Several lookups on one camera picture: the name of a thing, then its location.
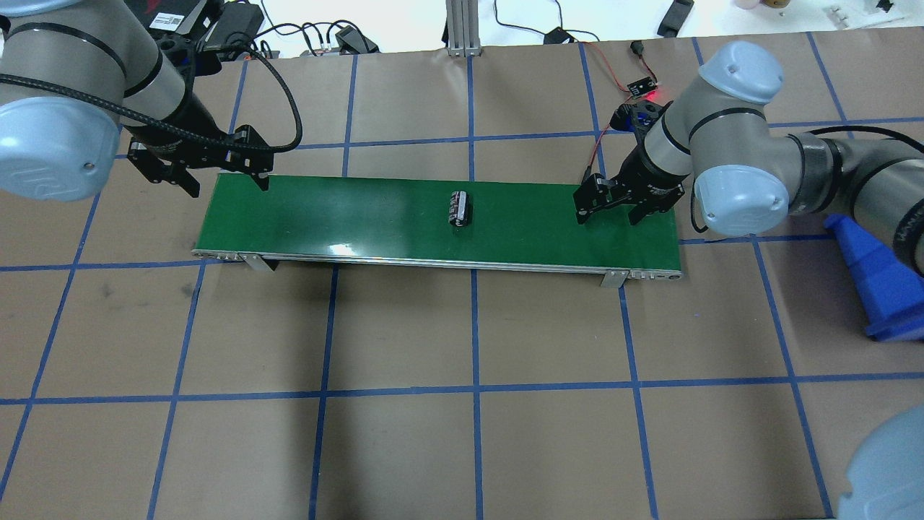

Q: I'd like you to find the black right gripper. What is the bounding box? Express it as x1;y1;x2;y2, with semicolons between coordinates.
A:
573;172;686;226

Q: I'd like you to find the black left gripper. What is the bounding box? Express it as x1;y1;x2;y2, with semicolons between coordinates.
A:
126;136;274;198

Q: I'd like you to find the dark brown electrolytic capacitor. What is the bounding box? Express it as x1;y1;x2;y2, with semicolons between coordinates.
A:
448;191;472;228

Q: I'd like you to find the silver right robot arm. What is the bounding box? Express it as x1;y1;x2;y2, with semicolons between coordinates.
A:
199;40;922;279

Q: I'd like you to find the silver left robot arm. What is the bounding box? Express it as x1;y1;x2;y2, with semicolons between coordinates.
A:
1;1;274;202

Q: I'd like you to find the green conveyor belt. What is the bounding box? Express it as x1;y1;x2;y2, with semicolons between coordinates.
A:
192;174;683;287

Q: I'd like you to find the small red-lit sensor board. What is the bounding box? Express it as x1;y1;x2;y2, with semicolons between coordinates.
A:
626;76;659;99

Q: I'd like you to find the black power adapter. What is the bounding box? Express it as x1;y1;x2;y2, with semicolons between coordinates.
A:
542;27;578;44

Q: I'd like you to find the blue plastic bin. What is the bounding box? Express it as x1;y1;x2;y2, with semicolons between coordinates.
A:
823;214;923;342

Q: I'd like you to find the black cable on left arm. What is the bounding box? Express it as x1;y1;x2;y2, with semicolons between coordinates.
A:
0;43;304;154

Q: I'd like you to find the red black sensor wire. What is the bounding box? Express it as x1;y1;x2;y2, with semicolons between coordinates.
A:
581;42;661;189

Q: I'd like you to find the aluminium frame post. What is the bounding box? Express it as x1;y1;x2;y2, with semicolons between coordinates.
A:
445;1;482;57

